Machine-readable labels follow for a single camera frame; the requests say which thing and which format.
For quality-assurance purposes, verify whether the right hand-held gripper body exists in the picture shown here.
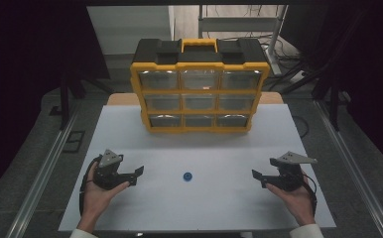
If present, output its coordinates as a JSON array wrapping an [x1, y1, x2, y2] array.
[[269, 151, 319, 192]]

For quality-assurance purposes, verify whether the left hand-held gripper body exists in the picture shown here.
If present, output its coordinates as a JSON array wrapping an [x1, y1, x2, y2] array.
[[92, 149, 125, 191]]

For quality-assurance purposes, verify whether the clear plastic drawer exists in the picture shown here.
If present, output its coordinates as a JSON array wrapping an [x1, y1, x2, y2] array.
[[144, 94, 181, 112]]

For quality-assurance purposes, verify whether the yellow black drawer organizer cabinet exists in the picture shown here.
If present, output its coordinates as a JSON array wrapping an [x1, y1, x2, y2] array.
[[129, 38, 272, 135]]

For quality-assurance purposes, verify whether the person's right hand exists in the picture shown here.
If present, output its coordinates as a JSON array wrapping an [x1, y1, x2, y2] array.
[[265, 168, 317, 228]]

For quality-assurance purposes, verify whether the person's left hand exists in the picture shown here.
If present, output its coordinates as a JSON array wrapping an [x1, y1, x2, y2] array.
[[76, 161, 131, 233]]

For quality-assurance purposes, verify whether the wooden table board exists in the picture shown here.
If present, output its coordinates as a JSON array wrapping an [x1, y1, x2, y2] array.
[[106, 91, 285, 106]]

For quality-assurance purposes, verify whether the black stand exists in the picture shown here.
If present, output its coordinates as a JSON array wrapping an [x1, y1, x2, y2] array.
[[59, 70, 115, 131], [278, 63, 344, 132]]

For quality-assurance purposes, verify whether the white power strip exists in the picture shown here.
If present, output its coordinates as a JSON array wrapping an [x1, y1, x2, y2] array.
[[289, 69, 309, 84]]

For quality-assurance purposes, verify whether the white panel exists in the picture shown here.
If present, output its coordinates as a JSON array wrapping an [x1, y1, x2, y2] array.
[[86, 5, 176, 56]]

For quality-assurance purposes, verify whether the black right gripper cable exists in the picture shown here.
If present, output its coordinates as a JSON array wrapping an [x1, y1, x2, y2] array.
[[300, 172, 319, 217]]

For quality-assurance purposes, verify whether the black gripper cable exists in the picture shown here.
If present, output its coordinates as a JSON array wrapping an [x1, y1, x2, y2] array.
[[78, 155, 102, 217], [300, 172, 319, 217]]

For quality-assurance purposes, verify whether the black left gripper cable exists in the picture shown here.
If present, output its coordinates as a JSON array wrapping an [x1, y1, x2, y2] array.
[[78, 155, 102, 217]]

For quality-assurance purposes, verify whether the black floor cable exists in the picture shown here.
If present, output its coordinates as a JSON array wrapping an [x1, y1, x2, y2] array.
[[292, 114, 311, 140]]

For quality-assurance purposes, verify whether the aluminium rail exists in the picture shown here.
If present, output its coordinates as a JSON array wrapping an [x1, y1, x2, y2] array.
[[5, 105, 81, 238], [313, 98, 383, 238]]

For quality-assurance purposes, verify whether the grey metal desk frame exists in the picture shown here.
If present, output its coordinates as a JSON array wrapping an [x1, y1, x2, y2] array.
[[197, 4, 289, 77]]

